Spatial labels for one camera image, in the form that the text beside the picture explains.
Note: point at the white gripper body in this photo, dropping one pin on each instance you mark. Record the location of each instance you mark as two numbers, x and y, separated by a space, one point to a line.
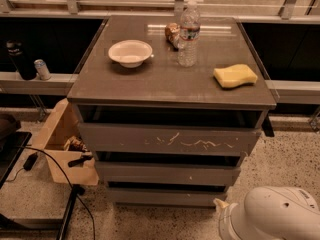
226 220

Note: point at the grey bottom drawer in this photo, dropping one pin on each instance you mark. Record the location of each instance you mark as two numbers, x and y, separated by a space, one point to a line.
163 197

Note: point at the grey drawer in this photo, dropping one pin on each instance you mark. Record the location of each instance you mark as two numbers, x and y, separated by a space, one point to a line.
100 137
163 197
166 174

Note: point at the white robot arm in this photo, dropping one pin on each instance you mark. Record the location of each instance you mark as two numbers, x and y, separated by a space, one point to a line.
270 213

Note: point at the grey drawer cabinet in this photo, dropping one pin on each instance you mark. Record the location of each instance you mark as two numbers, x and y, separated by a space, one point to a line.
161 92

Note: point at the grey middle drawer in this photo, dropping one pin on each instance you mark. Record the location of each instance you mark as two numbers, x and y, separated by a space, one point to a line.
166 174

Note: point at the grey top drawer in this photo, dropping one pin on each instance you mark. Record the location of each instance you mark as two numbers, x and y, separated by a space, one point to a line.
100 137

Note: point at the yellow sponge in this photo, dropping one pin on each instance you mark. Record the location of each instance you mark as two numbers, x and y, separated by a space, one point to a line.
235 76

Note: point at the cardboard box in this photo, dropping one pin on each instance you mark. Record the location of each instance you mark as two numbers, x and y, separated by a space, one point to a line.
59 127

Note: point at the white bowl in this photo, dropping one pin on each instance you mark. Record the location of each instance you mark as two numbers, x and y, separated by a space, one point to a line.
130 53

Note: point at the brown wrapped snack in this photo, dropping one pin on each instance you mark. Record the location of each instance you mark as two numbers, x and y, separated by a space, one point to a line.
172 31

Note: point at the clear plastic water bottle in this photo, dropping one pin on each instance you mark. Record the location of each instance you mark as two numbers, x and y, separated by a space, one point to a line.
188 35

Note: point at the silver soda can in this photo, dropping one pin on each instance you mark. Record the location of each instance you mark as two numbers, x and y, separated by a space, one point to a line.
42 69

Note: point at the black tumbler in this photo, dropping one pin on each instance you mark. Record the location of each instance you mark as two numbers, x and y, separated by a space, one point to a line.
20 60

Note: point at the black cart frame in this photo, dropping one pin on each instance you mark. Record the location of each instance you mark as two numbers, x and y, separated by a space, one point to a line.
20 193

